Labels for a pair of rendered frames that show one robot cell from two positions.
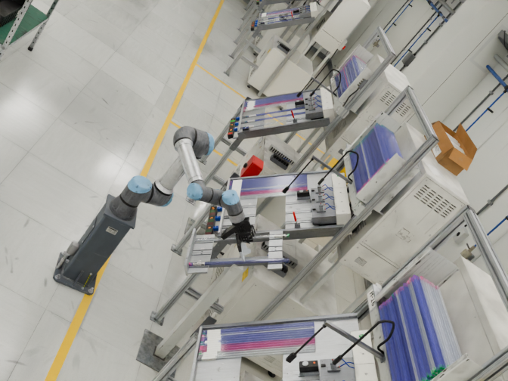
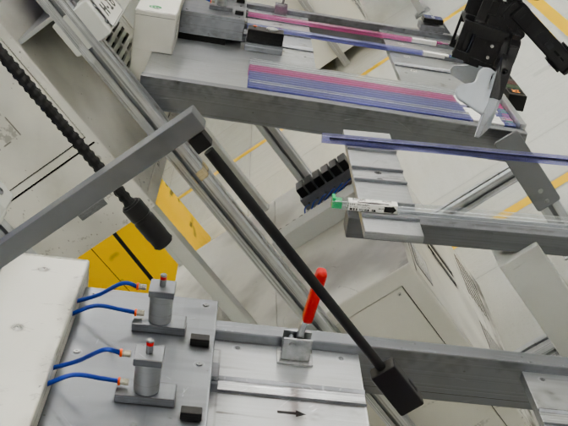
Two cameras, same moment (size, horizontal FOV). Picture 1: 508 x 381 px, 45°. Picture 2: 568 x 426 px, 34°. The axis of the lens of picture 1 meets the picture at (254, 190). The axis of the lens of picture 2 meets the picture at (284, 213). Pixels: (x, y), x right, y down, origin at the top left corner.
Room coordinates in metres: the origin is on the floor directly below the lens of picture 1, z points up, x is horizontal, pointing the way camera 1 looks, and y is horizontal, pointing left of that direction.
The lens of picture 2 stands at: (3.87, 0.19, 1.49)
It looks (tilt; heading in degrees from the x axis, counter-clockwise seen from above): 21 degrees down; 210
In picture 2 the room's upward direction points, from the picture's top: 38 degrees counter-clockwise
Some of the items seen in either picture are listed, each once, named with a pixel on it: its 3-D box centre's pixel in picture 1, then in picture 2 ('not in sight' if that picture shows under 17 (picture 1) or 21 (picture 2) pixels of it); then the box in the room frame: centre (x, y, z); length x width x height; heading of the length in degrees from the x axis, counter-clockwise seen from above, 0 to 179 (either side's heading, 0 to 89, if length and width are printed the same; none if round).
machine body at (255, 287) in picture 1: (267, 297); not in sight; (3.53, -0.53, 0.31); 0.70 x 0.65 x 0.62; 16
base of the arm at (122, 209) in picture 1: (125, 204); not in sight; (2.85, 0.49, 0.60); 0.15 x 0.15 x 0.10
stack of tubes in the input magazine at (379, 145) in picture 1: (376, 161); not in sight; (3.44, -0.43, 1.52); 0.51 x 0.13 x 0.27; 16
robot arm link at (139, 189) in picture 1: (137, 190); not in sight; (2.86, 0.48, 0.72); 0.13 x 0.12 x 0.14; 136
